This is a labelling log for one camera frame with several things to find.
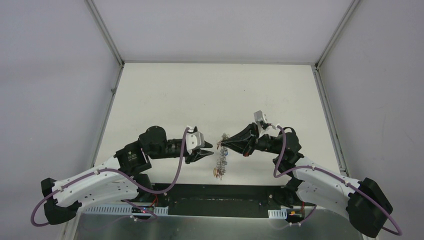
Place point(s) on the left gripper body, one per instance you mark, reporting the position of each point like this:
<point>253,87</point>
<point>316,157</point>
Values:
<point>189,156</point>

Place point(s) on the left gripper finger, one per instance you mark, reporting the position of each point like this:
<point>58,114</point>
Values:
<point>205,144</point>
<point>199,154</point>

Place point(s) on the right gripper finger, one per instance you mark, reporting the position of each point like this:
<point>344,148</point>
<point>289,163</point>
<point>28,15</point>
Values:
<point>241,148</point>
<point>244,136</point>

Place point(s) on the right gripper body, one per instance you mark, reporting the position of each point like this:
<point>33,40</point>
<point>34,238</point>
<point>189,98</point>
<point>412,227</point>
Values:
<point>262,143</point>

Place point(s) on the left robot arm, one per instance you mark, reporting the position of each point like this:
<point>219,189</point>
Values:
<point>121,177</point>

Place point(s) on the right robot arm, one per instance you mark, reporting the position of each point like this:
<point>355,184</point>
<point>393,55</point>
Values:
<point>361,202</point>

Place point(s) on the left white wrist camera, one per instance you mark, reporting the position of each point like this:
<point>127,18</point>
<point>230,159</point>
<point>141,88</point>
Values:
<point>193,141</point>

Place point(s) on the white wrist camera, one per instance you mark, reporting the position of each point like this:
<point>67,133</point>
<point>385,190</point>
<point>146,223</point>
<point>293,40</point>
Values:
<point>260,120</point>
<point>193,141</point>

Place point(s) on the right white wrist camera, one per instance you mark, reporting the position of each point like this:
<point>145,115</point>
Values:
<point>260,120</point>

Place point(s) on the aluminium frame rail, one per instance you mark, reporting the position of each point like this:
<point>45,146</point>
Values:
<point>290,195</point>

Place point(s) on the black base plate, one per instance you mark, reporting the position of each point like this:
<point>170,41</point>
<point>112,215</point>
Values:
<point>209,209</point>

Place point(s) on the right white cable duct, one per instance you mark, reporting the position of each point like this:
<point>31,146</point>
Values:
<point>277,214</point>

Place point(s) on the white cable duct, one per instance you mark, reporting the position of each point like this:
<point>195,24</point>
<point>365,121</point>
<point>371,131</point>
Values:
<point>126,209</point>
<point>277,214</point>

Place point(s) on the left white cable duct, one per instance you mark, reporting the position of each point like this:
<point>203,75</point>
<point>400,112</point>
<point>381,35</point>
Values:
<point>126,209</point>

